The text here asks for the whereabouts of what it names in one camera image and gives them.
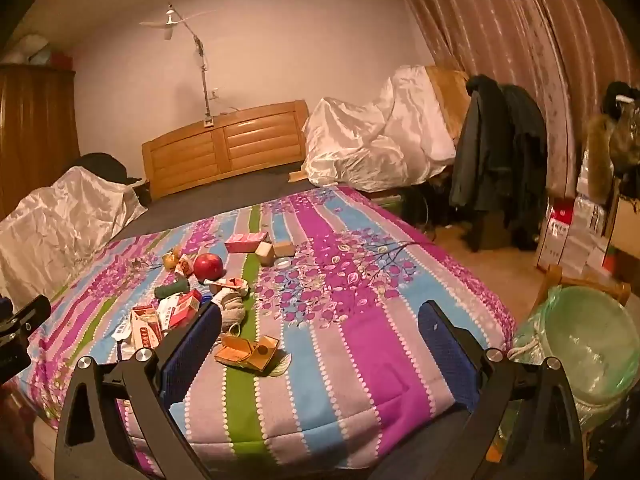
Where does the wooden headboard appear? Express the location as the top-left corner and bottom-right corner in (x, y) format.
(141, 100), (311, 201)

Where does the floral striped blanket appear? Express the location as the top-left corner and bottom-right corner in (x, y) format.
(10, 185), (518, 480)

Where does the white rope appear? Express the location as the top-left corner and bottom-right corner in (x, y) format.
(508, 327), (547, 362)

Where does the red apple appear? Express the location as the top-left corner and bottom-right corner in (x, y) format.
(193, 254), (226, 282)

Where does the trash bin with green liner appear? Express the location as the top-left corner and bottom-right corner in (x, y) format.
(509, 284), (640, 433)

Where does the white ceiling fan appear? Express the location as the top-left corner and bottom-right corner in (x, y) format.
(139, 0), (218, 41)

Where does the black cloth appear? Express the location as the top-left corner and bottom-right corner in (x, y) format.
(67, 152), (144, 186)

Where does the red white carton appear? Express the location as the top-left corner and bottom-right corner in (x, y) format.
(536, 199), (592, 274)

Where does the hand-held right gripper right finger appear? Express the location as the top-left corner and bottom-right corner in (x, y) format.
(367, 300), (588, 480)

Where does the dark green jacket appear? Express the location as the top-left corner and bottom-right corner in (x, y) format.
(500, 84), (549, 253)

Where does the white bag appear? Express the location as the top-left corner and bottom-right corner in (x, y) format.
(11, 34), (53, 66)

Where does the tan fleece blanket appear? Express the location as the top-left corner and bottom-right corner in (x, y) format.
(425, 65), (473, 142)

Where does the grey sock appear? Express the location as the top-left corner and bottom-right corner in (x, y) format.
(220, 305), (247, 332)

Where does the white sock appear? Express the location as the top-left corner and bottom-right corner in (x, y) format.
(211, 292), (244, 312)

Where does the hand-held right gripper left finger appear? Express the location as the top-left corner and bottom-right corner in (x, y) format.
(54, 302), (223, 480)

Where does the grey bed sheet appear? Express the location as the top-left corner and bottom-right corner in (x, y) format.
(105, 160), (326, 243)

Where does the white red paper box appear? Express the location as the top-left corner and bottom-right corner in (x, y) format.
(131, 305), (164, 351)

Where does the black jacket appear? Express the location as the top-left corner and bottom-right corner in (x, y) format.
(449, 74), (516, 217)

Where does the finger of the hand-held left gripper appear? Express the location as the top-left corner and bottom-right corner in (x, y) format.
(0, 294), (52, 345)

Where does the white satin cover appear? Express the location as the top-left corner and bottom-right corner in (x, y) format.
(302, 64), (457, 193)
(0, 166), (148, 301)

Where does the red white tube box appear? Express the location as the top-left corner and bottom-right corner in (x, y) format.
(209, 278), (250, 297)

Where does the brown cardboard box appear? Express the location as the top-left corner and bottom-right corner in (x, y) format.
(604, 192), (640, 262)

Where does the stack of white boxes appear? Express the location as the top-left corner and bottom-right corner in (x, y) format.
(574, 149), (622, 237)

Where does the wooden wardrobe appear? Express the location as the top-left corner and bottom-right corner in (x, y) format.
(0, 62), (81, 216)

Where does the orange box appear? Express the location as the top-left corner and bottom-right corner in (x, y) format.
(215, 335), (280, 376)

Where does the pink patterned curtain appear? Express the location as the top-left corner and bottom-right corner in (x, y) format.
(397, 0), (640, 201)

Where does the fur collar coat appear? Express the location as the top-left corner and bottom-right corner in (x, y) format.
(584, 115), (617, 199)

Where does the pink box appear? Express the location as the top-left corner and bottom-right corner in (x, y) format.
(224, 232), (269, 254)

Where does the wooden chair back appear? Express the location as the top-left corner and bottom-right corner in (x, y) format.
(541, 263), (632, 307)

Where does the dark green cloth roll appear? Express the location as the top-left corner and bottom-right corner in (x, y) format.
(154, 280), (189, 301)

